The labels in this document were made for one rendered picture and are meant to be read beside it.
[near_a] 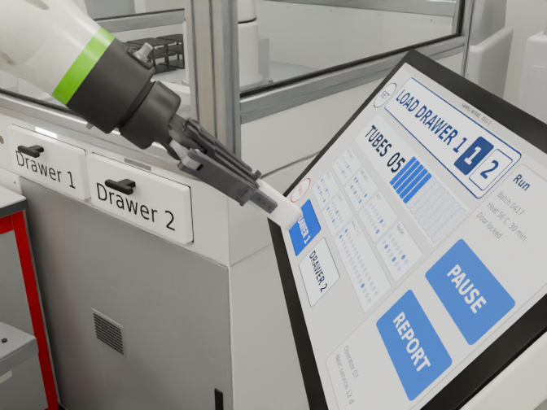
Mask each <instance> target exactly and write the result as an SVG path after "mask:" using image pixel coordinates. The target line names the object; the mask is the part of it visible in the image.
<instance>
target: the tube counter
mask: <svg viewBox="0 0 547 410"><path fill-rule="evenodd" d="M378 172H379V174H380V175H381V177H382V178H383V179H384V180H385V182H386V183H387V185H388V186H389V187H390V189H391V190H392V192H393V193H394V195H395V196H396V197H397V198H398V200H399V201H400V203H401V204H402V205H403V207H404V208H405V210H406V211H407V212H408V213H409V215H410V216H411V218H412V219H413V220H414V222H415V224H416V225H417V226H418V227H419V228H420V230H421V231H422V233H423V234H424V236H425V237H426V238H427V240H428V242H429V243H430V244H431V245H432V246H433V247H434V246H435V245H436V244H437V243H438V242H439V241H440V240H441V239H442V237H443V236H444V235H445V234H446V233H447V232H448V231H449V230H450V229H451V228H452V227H453V226H454V225H455V224H456V223H457V222H458V221H459V220H460V219H461V218H462V217H463V216H464V215H465V214H466V213H467V212H468V211H469V209H468V208H467V206H466V205H465V204H464V203H463V202H462V201H461V200H460V199H459V198H458V197H457V196H456V195H455V194H454V193H453V192H452V191H451V190H450V188H448V187H447V186H446V184H445V183H443V182H442V180H441V179H439V178H438V177H437V176H436V175H435V174H434V173H433V171H432V170H431V169H430V168H429V167H428V166H427V165H426V164H425V163H424V162H423V161H422V160H421V159H420V158H419V157H418V156H417V154H416V153H415V152H414V151H413V150H412V149H411V148H410V147H409V146H408V145H407V144H406V143H405V142H403V143H402V145H401V146H400V147H399V148H398V149H397V150H396V151H395V152H394V153H393V154H392V156H391V157H390V158H389V159H388V160H387V161H386V162H385V163H384V164H383V166H382V167H381V168H380V169H379V170H378Z"/></svg>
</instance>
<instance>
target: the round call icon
mask: <svg viewBox="0 0 547 410"><path fill-rule="evenodd" d="M312 186H313V182H312V180H311V177H310V175H309V174H307V175H306V176H305V177H304V179H303V180H302V181H301V182H300V183H299V184H298V185H297V186H296V187H295V188H294V189H293V190H292V192H291V193H290V194H289V195H288V197H289V199H290V201H291V202H292V203H294V204H295V205H296V204H297V203H298V202H299V201H300V199H301V198H302V197H303V196H304V195H305V194H306V193H307V191H308V190H309V189H310V188H311V187H312Z"/></svg>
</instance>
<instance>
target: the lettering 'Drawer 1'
mask: <svg viewBox="0 0 547 410"><path fill-rule="evenodd" d="M15 152H16V157H17V161H18V165H20V166H24V157H23V156H22V154H21V153H20V152H18V151H17V150H16V151H15ZM17 152H18V153H20V154H21V156H22V160H23V164H19V159H18V155H17ZM31 162H34V163H35V161H34V160H31ZM33 166H34V167H36V170H33ZM38 166H39V169H40V172H41V174H42V170H41V168H40V165H39V163H38ZM31 167H32V170H33V171H34V172H37V165H36V163H35V165H34V164H32V165H31ZM42 168H43V170H44V173H45V176H46V177H47V170H46V172H45V169H44V167H43V164H42ZM51 169H52V170H53V171H54V173H52V172H50V170H51ZM68 173H70V179H71V184H72V174H71V172H68ZM49 174H50V177H51V179H52V180H54V181H56V178H55V179H54V178H53V177H52V176H51V174H53V175H55V170H54V169H53V168H49ZM55 176H56V175H55ZM69 186H70V187H72V188H74V189H76V188H75V187H74V186H73V185H69Z"/></svg>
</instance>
